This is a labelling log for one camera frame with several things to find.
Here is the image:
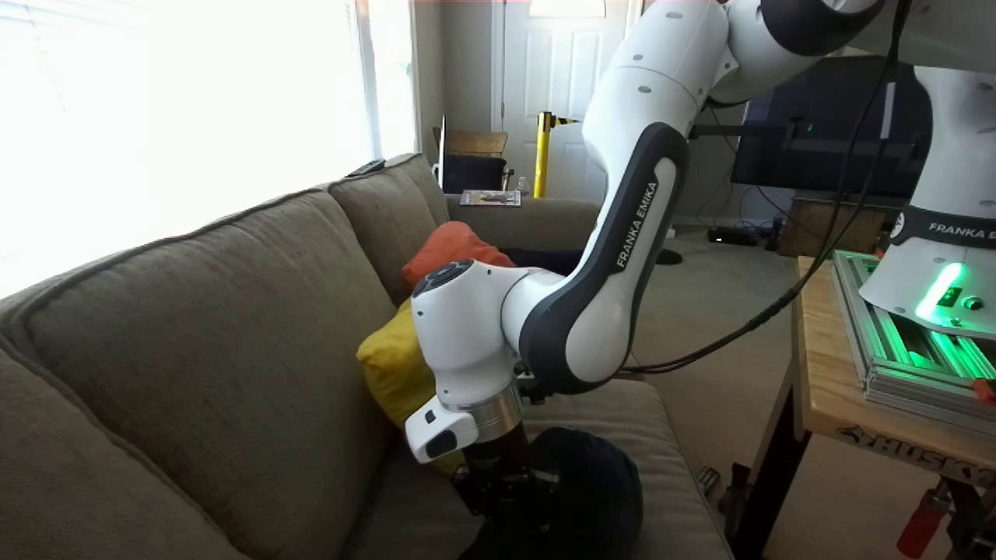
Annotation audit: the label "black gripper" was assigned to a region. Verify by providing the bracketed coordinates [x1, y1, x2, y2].
[454, 430, 570, 524]

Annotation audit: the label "yellow square pillow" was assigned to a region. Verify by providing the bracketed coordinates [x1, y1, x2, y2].
[355, 300, 442, 430]

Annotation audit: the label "dark bolster pillow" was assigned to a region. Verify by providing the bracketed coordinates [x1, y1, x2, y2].
[505, 247, 586, 279]

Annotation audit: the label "orange square pillow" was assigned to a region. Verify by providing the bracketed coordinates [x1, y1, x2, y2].
[398, 217, 521, 297]

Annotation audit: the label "stack of papers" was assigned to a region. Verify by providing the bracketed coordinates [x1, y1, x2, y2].
[456, 188, 525, 207]

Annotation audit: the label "cardboard box with dark item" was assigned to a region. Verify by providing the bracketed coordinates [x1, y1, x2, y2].
[432, 116, 511, 196]

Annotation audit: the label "wooden table with black legs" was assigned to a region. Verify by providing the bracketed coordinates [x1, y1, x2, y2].
[729, 256, 996, 560]

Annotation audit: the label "grey-green fabric sofa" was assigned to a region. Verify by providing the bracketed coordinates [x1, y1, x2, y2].
[0, 153, 735, 560]

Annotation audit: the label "brown boxes under TV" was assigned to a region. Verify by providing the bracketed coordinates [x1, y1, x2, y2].
[779, 196, 900, 258]

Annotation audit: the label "red clamp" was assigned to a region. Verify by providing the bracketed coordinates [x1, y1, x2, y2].
[897, 480, 952, 560]

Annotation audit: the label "white panel door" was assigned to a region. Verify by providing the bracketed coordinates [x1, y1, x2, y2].
[502, 0, 646, 204]

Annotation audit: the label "large black TV screen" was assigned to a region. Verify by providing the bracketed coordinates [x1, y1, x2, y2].
[726, 53, 933, 204]

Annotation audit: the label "white window blinds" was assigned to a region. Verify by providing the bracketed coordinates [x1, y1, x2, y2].
[0, 0, 418, 302]

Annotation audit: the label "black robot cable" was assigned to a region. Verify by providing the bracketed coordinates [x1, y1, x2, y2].
[619, 0, 917, 380]

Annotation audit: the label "aluminium base plate green lit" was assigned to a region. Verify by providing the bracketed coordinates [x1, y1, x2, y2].
[832, 247, 996, 424]

